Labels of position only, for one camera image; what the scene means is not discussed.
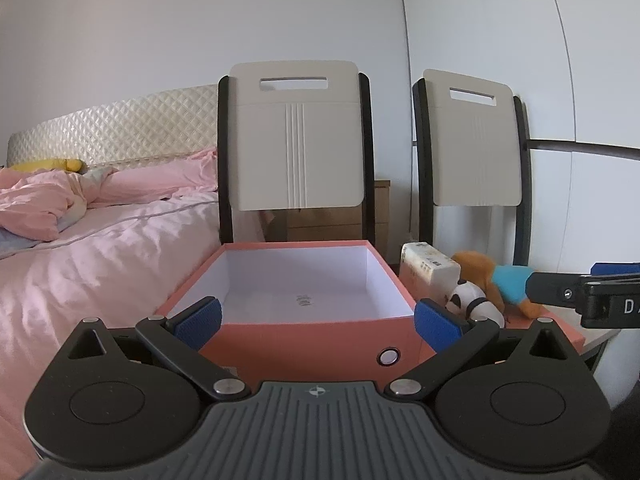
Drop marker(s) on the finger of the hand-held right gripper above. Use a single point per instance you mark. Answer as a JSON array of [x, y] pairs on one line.
[[552, 290], [615, 268]]

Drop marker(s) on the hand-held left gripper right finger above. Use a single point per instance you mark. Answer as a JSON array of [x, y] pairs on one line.
[[437, 327]]

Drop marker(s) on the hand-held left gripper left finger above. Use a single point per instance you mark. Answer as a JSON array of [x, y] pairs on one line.
[[197, 322]]

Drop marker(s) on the black and white plush panda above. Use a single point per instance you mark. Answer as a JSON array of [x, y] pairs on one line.
[[467, 296]]

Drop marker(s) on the white tissue pack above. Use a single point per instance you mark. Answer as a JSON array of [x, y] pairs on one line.
[[425, 270]]

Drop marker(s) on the brown plush dog blue shirt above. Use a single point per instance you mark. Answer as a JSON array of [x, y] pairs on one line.
[[475, 265]]

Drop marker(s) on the orange cardboard box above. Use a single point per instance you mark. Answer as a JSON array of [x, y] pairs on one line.
[[300, 340]]

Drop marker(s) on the white desktop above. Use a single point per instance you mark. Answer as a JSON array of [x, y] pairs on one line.
[[602, 344]]

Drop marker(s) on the bed with pink sheet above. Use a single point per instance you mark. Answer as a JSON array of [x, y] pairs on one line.
[[90, 280]]

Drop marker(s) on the pink pillow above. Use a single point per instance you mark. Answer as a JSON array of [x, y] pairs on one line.
[[160, 180]]

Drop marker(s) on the wooden nightstand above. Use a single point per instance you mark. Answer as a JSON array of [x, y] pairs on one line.
[[325, 222]]

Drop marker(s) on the pink duvet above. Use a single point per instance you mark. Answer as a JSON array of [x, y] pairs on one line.
[[35, 200]]

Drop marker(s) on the cream quilted headboard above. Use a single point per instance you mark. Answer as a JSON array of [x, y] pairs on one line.
[[125, 125]]

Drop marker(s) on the yellow plush toy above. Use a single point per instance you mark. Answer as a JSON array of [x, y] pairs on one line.
[[47, 165]]

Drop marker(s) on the dark wall rail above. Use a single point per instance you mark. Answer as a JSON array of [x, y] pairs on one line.
[[590, 146]]

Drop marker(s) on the cream folding chair black frame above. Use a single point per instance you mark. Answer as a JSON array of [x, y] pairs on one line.
[[295, 160], [475, 160]]

